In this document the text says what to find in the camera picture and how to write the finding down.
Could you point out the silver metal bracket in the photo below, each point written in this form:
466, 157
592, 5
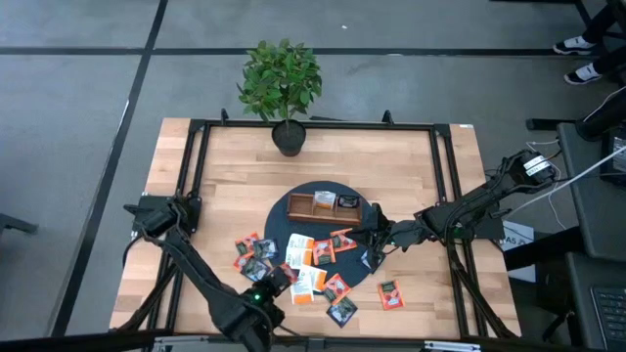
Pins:
181, 343
452, 347

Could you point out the white Tazo tea bag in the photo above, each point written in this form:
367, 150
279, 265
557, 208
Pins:
297, 256
299, 240
325, 199
301, 293
319, 278

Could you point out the person's leg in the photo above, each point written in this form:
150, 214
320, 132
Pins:
601, 24
613, 58

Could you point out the black furniture leg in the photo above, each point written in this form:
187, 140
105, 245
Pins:
14, 223

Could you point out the black aluminium table frame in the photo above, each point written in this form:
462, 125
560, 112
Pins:
342, 125

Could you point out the black keyboard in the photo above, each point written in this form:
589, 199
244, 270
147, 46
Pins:
611, 318

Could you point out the dark grey desk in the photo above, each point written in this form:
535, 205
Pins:
587, 230
579, 303

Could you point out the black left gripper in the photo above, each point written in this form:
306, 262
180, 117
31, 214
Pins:
264, 303

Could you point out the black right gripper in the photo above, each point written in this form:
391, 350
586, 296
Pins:
396, 234

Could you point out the black crossbar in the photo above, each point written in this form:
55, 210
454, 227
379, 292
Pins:
98, 339

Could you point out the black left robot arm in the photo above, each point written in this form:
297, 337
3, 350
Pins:
195, 269

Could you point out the green potted plant black pot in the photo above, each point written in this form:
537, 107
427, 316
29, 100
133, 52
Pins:
281, 78

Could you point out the wooden three-compartment tray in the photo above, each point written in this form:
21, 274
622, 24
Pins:
300, 205

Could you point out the black screen device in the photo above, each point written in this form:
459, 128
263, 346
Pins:
618, 156

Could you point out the white paper label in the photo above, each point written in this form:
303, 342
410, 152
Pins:
519, 239

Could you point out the dark blackcurrant tea bag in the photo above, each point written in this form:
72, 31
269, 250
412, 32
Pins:
255, 269
342, 311
266, 248
348, 201
366, 258

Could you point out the dark round woven placemat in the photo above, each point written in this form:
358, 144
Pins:
275, 226

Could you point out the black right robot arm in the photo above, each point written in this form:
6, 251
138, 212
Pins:
469, 205

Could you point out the black office chair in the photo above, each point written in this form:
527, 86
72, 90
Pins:
604, 117

